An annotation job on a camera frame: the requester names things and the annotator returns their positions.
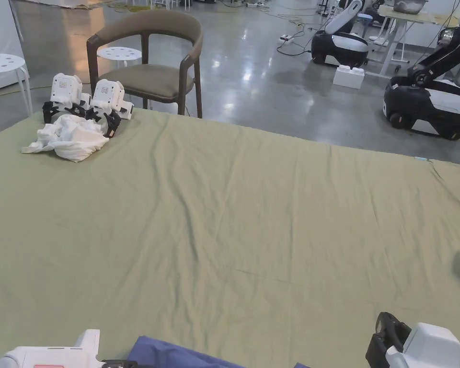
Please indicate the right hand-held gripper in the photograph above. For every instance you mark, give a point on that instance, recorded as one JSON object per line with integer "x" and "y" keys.
{"x": 429, "y": 347}

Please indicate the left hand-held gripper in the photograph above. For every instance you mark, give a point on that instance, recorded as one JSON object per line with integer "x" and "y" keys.
{"x": 50, "y": 354}

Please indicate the dark blue garment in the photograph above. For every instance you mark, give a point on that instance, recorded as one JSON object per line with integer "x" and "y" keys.
{"x": 168, "y": 354}

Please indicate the bed with pale green sheet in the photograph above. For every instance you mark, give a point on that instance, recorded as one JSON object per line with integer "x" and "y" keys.
{"x": 230, "y": 214}

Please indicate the crumpled white cloth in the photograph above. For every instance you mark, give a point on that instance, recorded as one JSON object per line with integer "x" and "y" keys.
{"x": 74, "y": 136}

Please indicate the black and white wheeled robot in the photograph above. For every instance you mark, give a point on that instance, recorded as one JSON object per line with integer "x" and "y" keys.
{"x": 341, "y": 42}
{"x": 437, "y": 99}

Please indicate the white foam block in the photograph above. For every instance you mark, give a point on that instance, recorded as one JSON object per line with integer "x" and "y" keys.
{"x": 348, "y": 76}

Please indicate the spare white hand-held gripper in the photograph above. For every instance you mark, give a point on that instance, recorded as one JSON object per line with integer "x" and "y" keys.
{"x": 106, "y": 96}
{"x": 65, "y": 87}

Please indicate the brown wooden armchair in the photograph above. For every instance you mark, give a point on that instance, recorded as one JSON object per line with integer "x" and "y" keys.
{"x": 153, "y": 78}

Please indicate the white power strip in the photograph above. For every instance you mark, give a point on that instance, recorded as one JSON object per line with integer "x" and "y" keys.
{"x": 285, "y": 38}

